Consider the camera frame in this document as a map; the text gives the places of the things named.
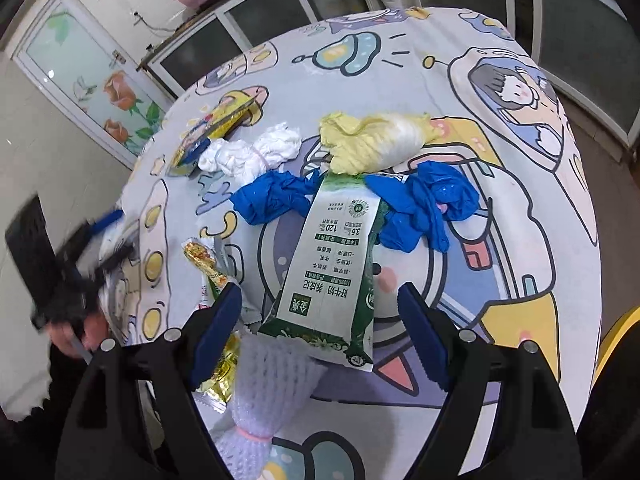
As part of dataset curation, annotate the yellow-rimmed black trash bin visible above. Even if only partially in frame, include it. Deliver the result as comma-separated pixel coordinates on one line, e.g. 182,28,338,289
575,305,640,480

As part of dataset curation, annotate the yellow plastic bag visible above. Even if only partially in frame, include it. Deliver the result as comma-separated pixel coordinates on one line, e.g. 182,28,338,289
319,111,448,176

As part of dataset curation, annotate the person's left forearm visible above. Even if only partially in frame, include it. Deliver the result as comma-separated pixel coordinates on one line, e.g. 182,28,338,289
46,347,98,413

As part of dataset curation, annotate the white foam fruit net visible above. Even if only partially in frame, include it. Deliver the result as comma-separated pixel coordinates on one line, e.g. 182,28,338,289
212,332,328,480

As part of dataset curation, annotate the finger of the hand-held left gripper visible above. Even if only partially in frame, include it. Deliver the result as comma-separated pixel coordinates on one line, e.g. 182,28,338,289
75,210,124,242
95,242,137,273

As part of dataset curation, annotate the green and white milk pack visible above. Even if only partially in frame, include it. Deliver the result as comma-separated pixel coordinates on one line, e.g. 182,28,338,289
257,170,408,373

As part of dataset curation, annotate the yellow red-print snack wrapper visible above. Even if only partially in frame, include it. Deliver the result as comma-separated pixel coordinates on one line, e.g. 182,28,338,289
181,237,236,311

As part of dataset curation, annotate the flower decal glass door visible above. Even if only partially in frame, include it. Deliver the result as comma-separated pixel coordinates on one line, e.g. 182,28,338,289
12,0,168,156

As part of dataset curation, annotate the frosted glass kitchen cabinet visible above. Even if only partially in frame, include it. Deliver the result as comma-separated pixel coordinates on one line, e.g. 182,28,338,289
135,0,640,151

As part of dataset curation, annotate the yellow and blue snack packet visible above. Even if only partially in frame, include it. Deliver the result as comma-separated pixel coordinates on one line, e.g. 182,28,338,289
167,97,263,178

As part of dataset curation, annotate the cartoon printed tablecloth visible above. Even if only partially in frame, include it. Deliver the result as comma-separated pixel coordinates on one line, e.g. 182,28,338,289
107,7,603,480

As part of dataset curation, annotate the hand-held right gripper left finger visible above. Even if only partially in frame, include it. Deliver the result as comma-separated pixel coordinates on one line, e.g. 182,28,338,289
54,282,243,480

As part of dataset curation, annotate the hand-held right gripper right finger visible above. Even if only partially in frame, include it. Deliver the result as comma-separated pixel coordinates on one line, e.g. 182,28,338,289
397,282,586,480

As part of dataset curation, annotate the white tissue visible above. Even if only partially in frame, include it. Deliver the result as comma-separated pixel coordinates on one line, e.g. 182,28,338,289
197,120,303,178

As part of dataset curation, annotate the gold foil wrapper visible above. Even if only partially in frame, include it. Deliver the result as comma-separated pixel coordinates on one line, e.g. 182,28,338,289
192,330,243,413

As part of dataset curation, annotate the blue rubber glove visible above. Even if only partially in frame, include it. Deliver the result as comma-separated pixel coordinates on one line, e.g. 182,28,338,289
367,160,481,253
230,170,323,226

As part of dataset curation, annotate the person's left hand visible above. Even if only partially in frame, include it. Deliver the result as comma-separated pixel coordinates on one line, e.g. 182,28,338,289
47,305,111,361

